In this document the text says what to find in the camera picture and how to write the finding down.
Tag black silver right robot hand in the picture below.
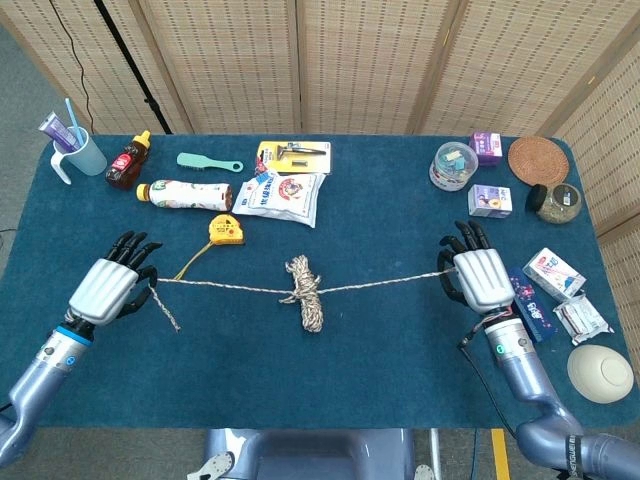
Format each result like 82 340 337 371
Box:
437 220 516 317

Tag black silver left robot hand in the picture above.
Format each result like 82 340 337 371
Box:
67 230 164 327

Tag beige braided rope bundle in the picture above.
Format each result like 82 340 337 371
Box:
148 254 457 335

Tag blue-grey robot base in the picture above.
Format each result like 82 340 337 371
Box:
187 428 436 480

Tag long dark blue box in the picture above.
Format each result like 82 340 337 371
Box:
507 266 560 344

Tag white milk carton red print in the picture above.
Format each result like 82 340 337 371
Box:
522 247 587 303

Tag small purple white carton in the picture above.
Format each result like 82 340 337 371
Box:
468 131 504 169
467 183 514 219

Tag white snack packet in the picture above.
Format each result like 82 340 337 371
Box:
553 293 614 346

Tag glass jar black lid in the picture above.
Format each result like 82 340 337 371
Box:
524 182 584 225

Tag clear tub of binder clips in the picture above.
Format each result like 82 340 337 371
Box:
428 141 479 192

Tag brown honey bottle yellow cap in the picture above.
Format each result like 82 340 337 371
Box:
104 129 152 191

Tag white label drink bottle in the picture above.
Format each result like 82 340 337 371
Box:
135 179 235 212

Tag round woven brown coaster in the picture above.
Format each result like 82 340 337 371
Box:
507 136 570 187

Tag yellow tape measure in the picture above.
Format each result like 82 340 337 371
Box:
172 213 247 283

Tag beige upturned bowl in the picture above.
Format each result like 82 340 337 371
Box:
566 343 635 404

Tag mint green brush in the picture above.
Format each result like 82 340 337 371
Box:
176 151 245 174

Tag blue felt table cover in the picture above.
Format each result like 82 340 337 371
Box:
0 133 640 431

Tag purple toothpaste tube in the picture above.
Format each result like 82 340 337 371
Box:
38 110 81 153

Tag light blue toothbrush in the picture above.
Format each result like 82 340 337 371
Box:
64 97 85 149

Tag white table leg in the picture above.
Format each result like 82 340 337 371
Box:
428 428 444 480

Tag white powder bag blue print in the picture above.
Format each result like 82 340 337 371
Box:
232 169 327 230

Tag razor in yellow blister pack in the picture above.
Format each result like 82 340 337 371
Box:
256 140 333 175

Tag black tripod pole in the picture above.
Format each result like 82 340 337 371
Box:
93 0 174 135

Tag bamboo folding screen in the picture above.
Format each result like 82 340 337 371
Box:
0 0 640 361

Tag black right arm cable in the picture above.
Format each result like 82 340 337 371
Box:
457 324 522 442

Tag light blue cup white handle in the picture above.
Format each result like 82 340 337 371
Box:
49 125 109 186

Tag blue floor cable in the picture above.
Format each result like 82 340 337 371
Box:
469 428 481 480

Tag thin black hanging cable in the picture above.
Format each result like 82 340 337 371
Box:
48 0 96 132

